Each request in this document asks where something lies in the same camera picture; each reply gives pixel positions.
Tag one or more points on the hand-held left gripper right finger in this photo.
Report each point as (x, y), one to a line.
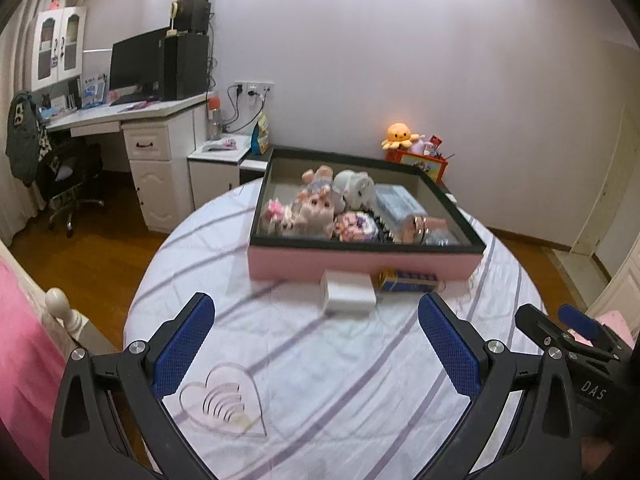
(450, 345)

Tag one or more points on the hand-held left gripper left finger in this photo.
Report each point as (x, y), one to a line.
(182, 345)

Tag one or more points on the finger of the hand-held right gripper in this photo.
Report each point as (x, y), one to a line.
(537, 322)
(577, 319)

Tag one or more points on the blue and gold tin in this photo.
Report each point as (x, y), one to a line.
(405, 281)

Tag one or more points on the white cardboard box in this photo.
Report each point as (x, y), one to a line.
(350, 295)

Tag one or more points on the rose gold metal cup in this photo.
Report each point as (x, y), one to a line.
(422, 225)

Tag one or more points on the pink storage box black rim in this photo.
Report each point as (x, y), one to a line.
(350, 262)

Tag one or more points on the black hair claw clip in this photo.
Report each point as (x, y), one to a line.
(381, 222)

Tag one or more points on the clear plastic packet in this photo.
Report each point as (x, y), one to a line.
(395, 202)

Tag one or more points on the pastel building block toy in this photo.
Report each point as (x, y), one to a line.
(355, 225)

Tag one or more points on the pink and white block figure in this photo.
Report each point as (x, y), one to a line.
(274, 211)

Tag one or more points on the big-eyed fluffy doll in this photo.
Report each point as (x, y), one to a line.
(310, 215)

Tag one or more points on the white plush toy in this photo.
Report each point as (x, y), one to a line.
(352, 187)

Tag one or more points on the small doll with blue dress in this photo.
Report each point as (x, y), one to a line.
(320, 181)

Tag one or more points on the pink printed quilt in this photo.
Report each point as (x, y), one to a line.
(616, 324)

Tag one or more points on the clear acrylic heart holder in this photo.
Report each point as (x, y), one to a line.
(225, 400)

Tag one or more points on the white bedpost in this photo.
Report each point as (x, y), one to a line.
(60, 302)

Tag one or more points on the plain pink bedcover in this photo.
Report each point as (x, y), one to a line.
(25, 360)

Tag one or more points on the small white bedside cabinet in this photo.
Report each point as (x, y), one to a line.
(215, 180)

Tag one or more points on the red printed storage box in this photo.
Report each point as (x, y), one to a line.
(425, 165)

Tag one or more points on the white desk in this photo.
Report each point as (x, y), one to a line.
(160, 160)

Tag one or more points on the pink plush toy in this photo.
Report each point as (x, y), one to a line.
(421, 146)

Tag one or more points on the black office chair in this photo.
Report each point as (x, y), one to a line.
(70, 175)

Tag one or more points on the red card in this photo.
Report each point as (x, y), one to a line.
(435, 139)

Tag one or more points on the orange octopus plush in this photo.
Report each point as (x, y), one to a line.
(399, 135)

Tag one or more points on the snack bag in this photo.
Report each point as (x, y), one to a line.
(260, 135)

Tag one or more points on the red-capped bottle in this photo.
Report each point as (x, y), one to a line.
(215, 117)

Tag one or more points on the black keyboard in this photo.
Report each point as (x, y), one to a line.
(132, 98)

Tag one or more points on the dark jacket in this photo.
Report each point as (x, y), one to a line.
(22, 135)

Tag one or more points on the blue box on desk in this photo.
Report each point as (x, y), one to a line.
(95, 91)

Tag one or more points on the black computer tower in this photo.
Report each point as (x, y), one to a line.
(185, 67)

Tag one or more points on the black computer monitor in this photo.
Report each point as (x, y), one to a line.
(135, 60)

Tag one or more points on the beige curtain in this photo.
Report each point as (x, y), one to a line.
(12, 110)

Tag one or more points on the black speaker box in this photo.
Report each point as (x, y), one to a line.
(195, 17)

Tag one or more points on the pink figure on cabinet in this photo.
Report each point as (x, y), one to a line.
(56, 1)

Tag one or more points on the white wall outlet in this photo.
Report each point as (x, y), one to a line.
(255, 88)

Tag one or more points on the white wall cabinet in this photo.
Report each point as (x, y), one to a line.
(57, 50)

